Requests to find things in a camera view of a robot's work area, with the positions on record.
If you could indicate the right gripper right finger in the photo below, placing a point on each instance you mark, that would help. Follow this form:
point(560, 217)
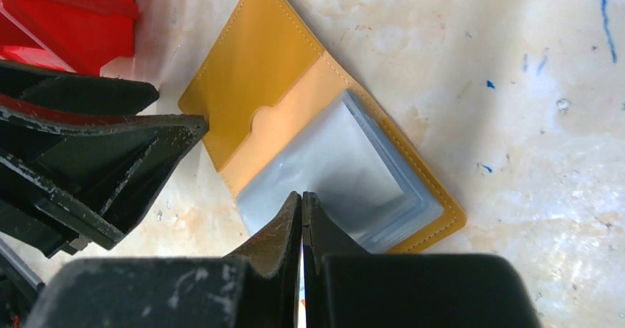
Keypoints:
point(322, 239)

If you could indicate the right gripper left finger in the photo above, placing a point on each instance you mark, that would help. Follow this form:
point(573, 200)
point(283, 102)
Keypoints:
point(267, 292)

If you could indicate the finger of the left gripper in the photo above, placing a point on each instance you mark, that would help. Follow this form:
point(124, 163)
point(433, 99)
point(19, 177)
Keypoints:
point(67, 179)
point(75, 93)

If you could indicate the red plastic bin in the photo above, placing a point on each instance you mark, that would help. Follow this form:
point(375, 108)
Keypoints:
point(68, 35)

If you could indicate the yellow leather card holder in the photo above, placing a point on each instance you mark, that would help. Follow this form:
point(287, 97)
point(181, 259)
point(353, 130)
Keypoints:
point(284, 116)

